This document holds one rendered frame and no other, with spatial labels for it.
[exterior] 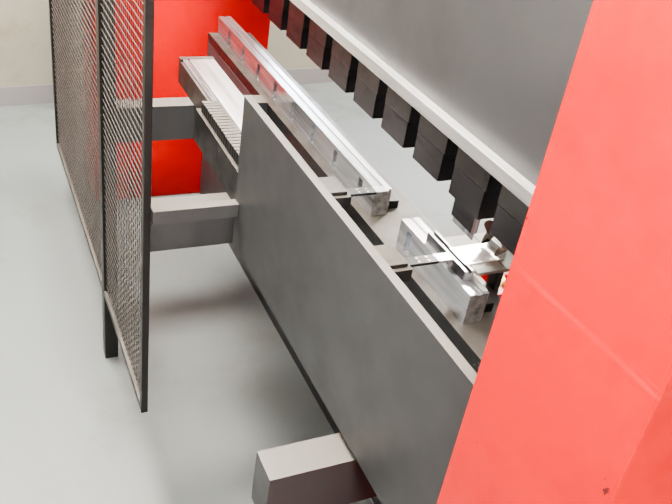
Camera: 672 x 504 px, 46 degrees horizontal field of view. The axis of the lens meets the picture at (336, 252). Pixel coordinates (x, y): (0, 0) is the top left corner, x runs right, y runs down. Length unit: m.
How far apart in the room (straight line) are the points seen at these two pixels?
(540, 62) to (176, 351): 2.14
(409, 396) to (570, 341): 0.56
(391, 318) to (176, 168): 2.91
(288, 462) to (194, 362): 1.58
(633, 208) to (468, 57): 0.94
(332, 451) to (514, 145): 0.73
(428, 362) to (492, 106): 0.56
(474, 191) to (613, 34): 1.22
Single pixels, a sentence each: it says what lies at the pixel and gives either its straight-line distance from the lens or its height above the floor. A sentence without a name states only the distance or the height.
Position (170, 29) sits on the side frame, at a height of 0.89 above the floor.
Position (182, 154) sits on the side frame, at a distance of 4.20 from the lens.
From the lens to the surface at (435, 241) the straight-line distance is 2.24.
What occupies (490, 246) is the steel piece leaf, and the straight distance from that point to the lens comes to 2.27.
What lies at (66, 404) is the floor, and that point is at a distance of 3.07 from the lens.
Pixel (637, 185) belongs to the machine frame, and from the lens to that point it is 0.81.
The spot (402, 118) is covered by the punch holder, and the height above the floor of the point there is 1.25.
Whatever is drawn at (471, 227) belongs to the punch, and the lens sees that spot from 2.09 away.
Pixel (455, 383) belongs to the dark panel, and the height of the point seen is 1.31.
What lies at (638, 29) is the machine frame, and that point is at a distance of 0.81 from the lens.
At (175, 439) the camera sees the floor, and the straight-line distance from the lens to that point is 2.92.
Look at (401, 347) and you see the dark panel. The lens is 1.41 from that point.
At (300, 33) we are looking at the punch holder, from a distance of 2.95.
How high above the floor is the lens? 2.12
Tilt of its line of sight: 32 degrees down
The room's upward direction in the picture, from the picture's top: 9 degrees clockwise
